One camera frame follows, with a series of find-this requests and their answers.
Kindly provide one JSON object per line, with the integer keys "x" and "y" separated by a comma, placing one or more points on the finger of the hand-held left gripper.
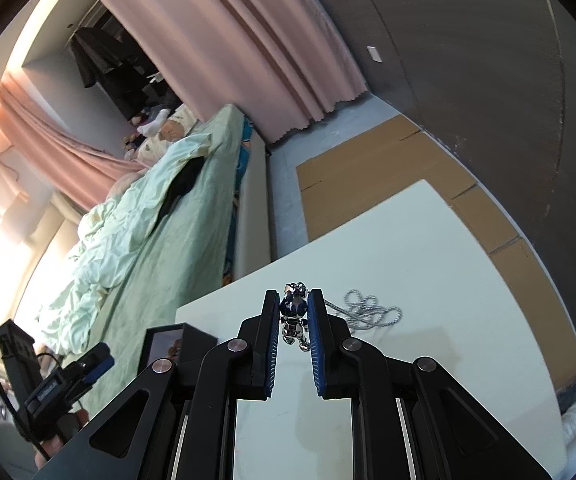
{"x": 99, "y": 361}

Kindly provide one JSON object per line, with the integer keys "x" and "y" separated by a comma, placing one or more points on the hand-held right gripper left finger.
{"x": 269, "y": 342}

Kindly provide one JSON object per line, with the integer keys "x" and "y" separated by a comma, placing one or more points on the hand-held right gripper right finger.
{"x": 316, "y": 347}

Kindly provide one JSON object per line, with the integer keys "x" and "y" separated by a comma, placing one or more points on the black jewelry box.
{"x": 155, "y": 345}

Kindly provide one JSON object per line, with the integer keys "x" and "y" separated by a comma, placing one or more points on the person's left hand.
{"x": 53, "y": 452}

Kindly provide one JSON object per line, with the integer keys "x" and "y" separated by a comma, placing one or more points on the bed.
{"x": 193, "y": 240}

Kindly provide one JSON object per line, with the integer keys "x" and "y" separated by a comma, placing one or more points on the black garment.
{"x": 183, "y": 182}

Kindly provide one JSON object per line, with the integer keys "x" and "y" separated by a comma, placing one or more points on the flattened cardboard sheet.
{"x": 382, "y": 170}

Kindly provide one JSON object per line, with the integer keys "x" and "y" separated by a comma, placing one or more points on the pink window curtain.
{"x": 53, "y": 150}

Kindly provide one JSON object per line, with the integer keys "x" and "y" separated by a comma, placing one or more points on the pile of plush toys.
{"x": 153, "y": 127}

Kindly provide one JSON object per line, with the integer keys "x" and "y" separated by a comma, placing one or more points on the hanging dark clothes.
{"x": 113, "y": 67}

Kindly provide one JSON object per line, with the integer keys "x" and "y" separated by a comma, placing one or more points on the long pink curtain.
{"x": 248, "y": 30}

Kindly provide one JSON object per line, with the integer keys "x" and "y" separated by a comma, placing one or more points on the white wall switch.
{"x": 375, "y": 54}

